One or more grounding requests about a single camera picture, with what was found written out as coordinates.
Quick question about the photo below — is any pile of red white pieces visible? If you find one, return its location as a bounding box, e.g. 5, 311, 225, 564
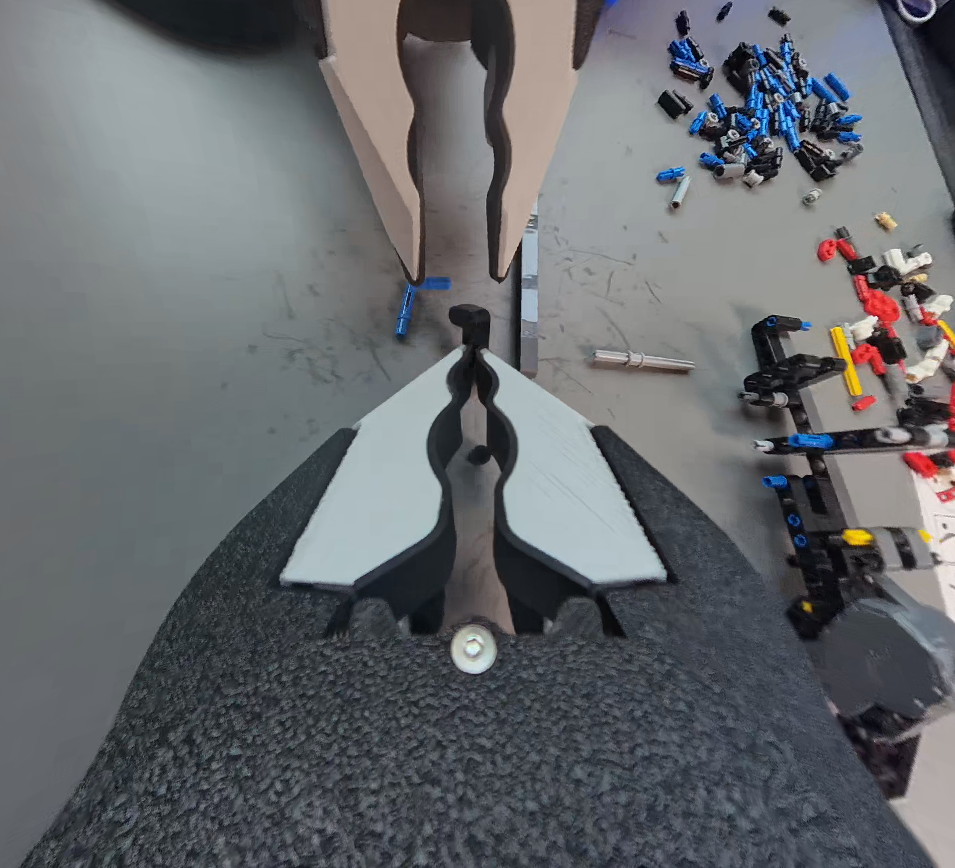
817, 227, 955, 504

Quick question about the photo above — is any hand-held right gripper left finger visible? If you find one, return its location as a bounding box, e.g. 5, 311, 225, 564
280, 346, 478, 636

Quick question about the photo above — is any yellow toy beam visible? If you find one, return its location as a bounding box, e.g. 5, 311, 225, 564
830, 326, 863, 398

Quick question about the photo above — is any light grey toy axle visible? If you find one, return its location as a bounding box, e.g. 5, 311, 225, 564
591, 349, 696, 371

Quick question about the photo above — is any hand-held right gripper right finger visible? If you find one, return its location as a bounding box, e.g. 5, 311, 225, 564
476, 348, 669, 636

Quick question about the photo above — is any black angled toy connector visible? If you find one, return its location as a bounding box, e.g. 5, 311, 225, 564
448, 303, 495, 466

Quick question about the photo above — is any white printed sheet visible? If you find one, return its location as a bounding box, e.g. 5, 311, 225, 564
912, 469, 955, 619

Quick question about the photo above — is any black toy vehicle frame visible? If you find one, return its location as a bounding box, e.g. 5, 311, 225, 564
739, 315, 955, 802

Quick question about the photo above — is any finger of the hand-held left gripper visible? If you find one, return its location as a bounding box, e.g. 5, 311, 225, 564
309, 0, 428, 285
483, 0, 584, 285

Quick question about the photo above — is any pile of blue black pins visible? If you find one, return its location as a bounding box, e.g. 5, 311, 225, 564
668, 33, 866, 189

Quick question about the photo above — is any long grey toy beam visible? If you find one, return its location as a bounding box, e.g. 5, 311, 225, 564
517, 200, 540, 377

